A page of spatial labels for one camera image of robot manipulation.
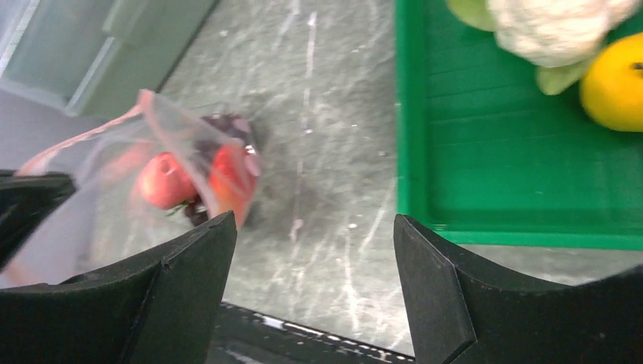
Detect clear zip top bag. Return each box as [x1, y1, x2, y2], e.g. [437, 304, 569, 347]
[1, 90, 261, 288]

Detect green plastic tray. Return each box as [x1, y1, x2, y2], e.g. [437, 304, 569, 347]
[395, 1, 642, 250]

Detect red orange mango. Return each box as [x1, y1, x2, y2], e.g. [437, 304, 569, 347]
[209, 143, 258, 229]

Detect dark red grape bunch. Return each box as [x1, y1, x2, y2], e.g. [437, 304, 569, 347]
[190, 114, 261, 215]

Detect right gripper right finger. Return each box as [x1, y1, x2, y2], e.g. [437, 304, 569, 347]
[394, 215, 642, 363]

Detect pink peach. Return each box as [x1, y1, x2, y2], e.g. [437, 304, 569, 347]
[136, 152, 198, 210]

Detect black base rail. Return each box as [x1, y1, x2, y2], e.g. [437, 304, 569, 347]
[206, 302, 415, 364]

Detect orange fruit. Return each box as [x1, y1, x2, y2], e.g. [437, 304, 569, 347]
[579, 33, 642, 133]

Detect white cauliflower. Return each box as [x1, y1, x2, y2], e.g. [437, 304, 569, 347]
[447, 0, 642, 96]

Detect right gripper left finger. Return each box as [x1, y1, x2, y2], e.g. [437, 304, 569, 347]
[1, 212, 237, 363]

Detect clear plastic storage box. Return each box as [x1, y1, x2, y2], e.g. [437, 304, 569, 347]
[1, 0, 215, 118]

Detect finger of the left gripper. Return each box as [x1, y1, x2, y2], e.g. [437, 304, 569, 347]
[1, 170, 76, 268]

